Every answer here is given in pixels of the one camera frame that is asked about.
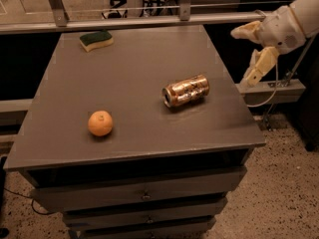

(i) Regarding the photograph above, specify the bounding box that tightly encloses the grey drawer cabinet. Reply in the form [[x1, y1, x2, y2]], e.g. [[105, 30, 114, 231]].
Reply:
[[3, 24, 267, 239]]

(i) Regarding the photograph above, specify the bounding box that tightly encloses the orange soda can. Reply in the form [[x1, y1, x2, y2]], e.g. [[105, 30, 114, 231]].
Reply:
[[161, 75, 209, 108]]

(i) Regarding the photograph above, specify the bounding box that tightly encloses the green and yellow sponge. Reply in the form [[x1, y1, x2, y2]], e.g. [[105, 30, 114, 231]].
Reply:
[[80, 30, 114, 52]]

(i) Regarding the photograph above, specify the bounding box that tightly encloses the orange fruit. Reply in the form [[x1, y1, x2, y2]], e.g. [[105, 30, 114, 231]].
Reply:
[[88, 111, 113, 136]]

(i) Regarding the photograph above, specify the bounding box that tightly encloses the middle grey drawer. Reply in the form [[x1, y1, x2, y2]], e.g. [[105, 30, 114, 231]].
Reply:
[[63, 195, 227, 231]]

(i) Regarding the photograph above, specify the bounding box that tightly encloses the grey drawer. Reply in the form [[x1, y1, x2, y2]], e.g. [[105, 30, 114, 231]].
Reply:
[[31, 166, 247, 212], [63, 195, 227, 231], [68, 216, 215, 239]]

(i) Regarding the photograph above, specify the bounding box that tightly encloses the bottom grey drawer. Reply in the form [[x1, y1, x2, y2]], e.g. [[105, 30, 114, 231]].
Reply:
[[68, 216, 215, 239]]

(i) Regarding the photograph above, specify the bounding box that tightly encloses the black floor cable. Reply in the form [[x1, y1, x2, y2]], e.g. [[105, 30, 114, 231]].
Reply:
[[3, 186, 56, 216]]

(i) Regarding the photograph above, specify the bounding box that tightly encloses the top grey drawer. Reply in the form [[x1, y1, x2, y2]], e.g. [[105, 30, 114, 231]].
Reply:
[[31, 166, 247, 212]]

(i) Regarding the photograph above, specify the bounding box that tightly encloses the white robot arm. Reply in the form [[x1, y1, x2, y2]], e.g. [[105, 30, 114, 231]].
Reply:
[[230, 0, 319, 88]]

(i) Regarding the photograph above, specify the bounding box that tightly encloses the white cable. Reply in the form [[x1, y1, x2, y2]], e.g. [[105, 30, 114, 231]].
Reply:
[[247, 9, 281, 109]]

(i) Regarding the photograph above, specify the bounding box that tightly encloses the metal railing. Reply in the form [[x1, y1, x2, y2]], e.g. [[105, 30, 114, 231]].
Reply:
[[0, 0, 319, 36]]

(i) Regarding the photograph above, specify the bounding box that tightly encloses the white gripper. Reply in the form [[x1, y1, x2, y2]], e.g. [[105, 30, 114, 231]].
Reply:
[[230, 6, 306, 88]]

